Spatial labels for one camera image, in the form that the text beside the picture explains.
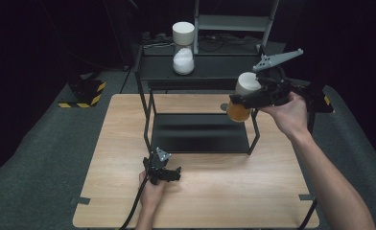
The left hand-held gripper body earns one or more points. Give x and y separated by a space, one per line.
157 167

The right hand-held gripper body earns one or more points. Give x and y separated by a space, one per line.
275 91

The glass jar with orange contents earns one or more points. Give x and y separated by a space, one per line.
239 114

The black two-tier metal rack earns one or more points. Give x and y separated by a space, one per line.
199 132

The glass jar with white contents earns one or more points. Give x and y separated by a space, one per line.
183 32

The person's left hand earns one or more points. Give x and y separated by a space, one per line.
152 193

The person's right hand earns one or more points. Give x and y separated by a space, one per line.
290 116

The small grey round disc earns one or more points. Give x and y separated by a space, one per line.
224 107

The grey metal stand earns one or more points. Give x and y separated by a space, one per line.
234 23

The grey tape piece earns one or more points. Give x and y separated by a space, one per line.
80 200
306 197

